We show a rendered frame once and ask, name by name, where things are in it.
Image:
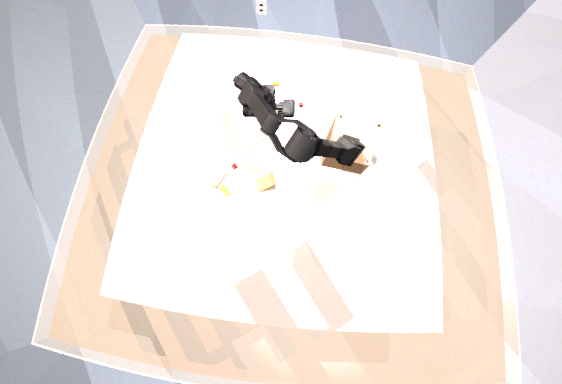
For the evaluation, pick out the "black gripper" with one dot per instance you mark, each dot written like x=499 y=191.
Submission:
x=286 y=108

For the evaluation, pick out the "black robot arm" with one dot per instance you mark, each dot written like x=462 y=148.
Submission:
x=304 y=144

